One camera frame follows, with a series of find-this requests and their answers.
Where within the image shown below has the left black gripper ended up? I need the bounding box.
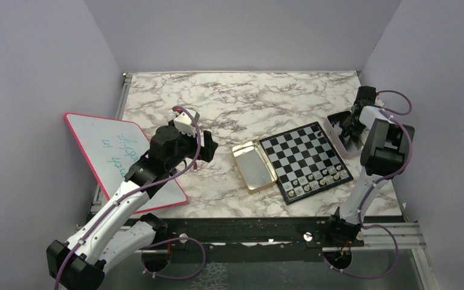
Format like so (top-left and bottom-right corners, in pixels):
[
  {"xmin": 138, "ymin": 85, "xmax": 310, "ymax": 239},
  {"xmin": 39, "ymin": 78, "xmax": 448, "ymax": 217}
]
[{"xmin": 166, "ymin": 120, "xmax": 218, "ymax": 172}]

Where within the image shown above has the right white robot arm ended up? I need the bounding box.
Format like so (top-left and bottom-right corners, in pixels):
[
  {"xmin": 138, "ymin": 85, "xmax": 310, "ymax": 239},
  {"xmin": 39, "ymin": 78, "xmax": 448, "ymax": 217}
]
[{"xmin": 324, "ymin": 86, "xmax": 414, "ymax": 246}]

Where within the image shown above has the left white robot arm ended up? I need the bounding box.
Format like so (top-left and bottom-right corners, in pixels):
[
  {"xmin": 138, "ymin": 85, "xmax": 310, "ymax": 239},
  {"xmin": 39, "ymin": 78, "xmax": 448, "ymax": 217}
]
[{"xmin": 47, "ymin": 123, "xmax": 218, "ymax": 289}]

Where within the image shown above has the white box of black pieces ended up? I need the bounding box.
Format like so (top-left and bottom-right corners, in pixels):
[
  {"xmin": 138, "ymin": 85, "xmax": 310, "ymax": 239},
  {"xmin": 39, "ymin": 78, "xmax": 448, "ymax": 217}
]
[{"xmin": 324, "ymin": 111, "xmax": 364, "ymax": 159}]

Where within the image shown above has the gold metal tin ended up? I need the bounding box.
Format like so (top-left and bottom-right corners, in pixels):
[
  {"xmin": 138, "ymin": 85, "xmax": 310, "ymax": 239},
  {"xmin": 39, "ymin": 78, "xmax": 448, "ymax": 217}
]
[{"xmin": 231, "ymin": 140, "xmax": 278, "ymax": 195}]

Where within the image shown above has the black white chessboard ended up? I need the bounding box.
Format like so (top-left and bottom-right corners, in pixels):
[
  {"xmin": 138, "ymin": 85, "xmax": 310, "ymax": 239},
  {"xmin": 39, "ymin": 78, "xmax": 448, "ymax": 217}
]
[{"xmin": 260, "ymin": 121, "xmax": 353, "ymax": 205}]

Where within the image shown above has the red framed whiteboard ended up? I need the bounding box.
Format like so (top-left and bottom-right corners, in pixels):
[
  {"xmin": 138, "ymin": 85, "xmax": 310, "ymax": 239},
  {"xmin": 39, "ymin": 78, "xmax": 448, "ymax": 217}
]
[{"xmin": 64, "ymin": 112, "xmax": 189, "ymax": 217}]

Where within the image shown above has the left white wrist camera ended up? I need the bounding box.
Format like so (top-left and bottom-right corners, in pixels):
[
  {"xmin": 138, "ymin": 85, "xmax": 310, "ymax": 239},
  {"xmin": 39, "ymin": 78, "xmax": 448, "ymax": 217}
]
[{"xmin": 173, "ymin": 109, "xmax": 196, "ymax": 137}]

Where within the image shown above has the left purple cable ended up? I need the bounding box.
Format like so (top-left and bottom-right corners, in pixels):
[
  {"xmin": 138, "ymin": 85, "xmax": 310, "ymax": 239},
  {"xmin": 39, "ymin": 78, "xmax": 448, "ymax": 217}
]
[{"xmin": 54, "ymin": 105, "xmax": 207, "ymax": 290}]

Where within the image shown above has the black table front rail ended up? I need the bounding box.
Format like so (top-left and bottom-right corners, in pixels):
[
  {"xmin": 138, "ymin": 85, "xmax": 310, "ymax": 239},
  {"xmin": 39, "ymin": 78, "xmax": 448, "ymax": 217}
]
[{"xmin": 88, "ymin": 216, "xmax": 405, "ymax": 265}]

